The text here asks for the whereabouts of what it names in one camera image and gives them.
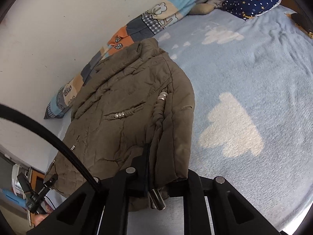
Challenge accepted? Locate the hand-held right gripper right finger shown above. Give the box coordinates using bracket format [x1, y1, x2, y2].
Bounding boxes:
[169, 169, 282, 235]

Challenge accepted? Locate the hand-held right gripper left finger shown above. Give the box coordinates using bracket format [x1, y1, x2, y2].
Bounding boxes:
[27, 144, 150, 235]

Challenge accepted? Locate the brown quilted jacket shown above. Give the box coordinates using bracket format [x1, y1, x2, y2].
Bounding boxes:
[45, 38, 195, 212]

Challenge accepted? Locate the light blue cloud-print blanket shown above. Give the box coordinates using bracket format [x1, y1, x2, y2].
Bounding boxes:
[59, 5, 313, 230]

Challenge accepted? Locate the patchwork quilt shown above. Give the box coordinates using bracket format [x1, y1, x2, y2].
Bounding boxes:
[44, 0, 228, 120]

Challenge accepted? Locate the grey pillow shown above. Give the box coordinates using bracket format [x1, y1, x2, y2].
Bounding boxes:
[189, 0, 235, 15]

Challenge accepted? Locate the navy star-print pillow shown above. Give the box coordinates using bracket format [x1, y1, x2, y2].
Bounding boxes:
[221, 0, 285, 20]

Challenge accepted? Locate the black cylindrical object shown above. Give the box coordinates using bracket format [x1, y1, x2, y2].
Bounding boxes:
[290, 12, 313, 33]

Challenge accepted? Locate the black cable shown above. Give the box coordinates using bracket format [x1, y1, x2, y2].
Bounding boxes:
[0, 103, 102, 193]

